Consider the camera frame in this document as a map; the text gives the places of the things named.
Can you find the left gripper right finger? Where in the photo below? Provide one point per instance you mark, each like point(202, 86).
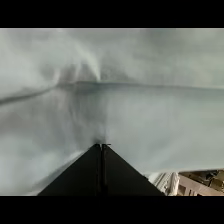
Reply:
point(123, 176)

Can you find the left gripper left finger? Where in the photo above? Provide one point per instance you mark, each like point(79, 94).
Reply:
point(80, 176)

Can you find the pale blue-grey shirt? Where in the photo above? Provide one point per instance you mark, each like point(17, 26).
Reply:
point(110, 86)

